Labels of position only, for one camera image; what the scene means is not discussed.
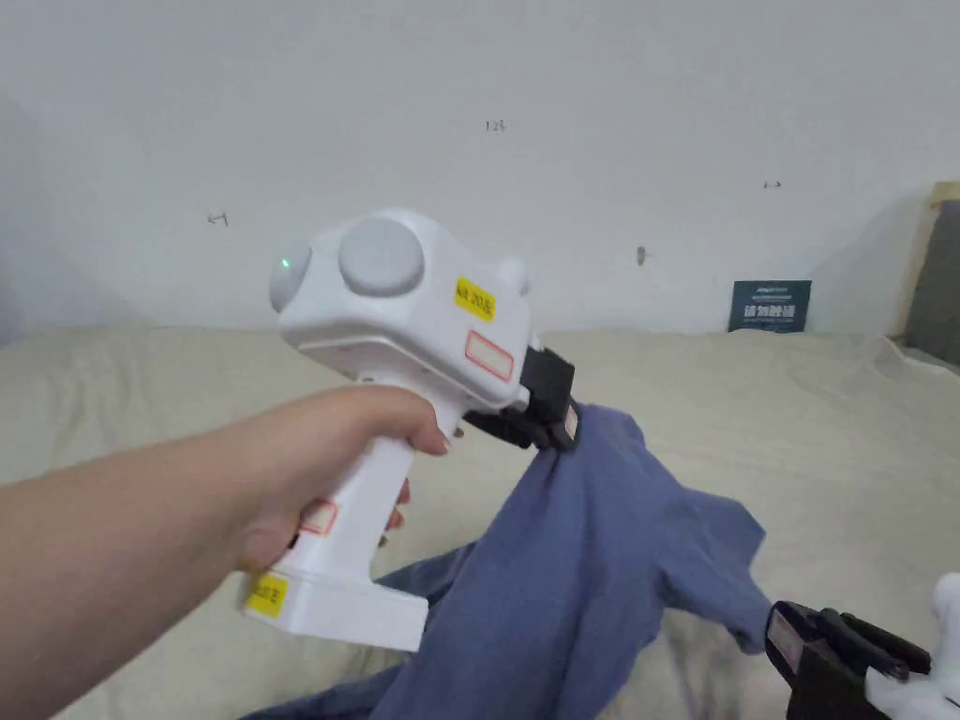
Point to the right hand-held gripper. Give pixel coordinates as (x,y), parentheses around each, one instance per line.
(930,694)

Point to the bed with beige sheet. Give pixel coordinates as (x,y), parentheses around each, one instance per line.
(787,450)

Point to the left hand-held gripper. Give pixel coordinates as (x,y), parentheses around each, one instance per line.
(420,337)

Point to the blue shirt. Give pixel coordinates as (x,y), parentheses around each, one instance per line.
(585,570)

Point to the grey padded headboard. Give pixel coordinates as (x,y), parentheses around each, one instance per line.
(937,285)

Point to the person's left hand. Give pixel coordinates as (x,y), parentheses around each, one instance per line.
(330,457)

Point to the person's left forearm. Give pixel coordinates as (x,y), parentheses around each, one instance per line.
(112,570)

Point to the dark blue card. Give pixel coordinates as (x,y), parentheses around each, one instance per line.
(769,306)

